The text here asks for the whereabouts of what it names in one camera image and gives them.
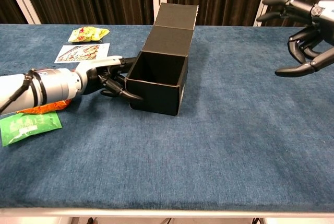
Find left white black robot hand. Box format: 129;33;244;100
75;55;144;101

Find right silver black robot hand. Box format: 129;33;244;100
256;0;334;78

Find black box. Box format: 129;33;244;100
125;2;199;117

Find blue carpeted table top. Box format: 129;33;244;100
0;23;334;210

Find printed picture card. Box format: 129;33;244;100
54;43;111;64

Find yellow green snack bag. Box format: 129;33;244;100
68;26;110;43

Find orange white snack bag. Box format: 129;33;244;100
16;98;73;115

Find green sachet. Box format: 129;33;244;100
0;111;63;147

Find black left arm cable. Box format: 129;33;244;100
0;69;37;114

